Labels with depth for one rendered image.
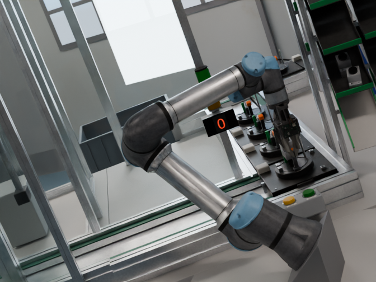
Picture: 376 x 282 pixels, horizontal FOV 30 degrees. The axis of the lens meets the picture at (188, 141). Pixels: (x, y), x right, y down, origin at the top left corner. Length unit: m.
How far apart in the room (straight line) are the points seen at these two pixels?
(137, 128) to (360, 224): 0.79
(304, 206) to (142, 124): 0.64
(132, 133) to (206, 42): 3.90
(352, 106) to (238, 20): 3.27
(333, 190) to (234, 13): 3.49
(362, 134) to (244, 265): 0.64
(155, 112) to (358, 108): 0.85
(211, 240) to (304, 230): 0.52
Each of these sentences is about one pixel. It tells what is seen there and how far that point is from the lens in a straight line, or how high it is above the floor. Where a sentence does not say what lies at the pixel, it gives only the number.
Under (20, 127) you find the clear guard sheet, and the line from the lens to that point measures 3.49.
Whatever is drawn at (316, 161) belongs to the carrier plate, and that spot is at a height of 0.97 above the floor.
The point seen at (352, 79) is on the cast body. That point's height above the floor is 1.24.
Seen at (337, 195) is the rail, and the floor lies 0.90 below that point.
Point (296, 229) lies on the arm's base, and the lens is 1.96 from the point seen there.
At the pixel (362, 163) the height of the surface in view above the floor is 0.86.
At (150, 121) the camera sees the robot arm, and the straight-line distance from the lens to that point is 2.03.
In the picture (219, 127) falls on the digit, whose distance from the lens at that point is 2.55.
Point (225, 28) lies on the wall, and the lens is 5.82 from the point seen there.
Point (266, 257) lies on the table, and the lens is 2.30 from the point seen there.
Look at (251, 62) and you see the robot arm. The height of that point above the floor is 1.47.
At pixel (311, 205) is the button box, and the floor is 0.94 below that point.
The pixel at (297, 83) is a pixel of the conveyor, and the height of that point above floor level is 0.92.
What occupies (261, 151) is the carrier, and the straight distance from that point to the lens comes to 2.77.
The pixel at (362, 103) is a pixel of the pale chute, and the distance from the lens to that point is 2.59.
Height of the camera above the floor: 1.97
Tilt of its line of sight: 18 degrees down
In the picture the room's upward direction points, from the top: 20 degrees counter-clockwise
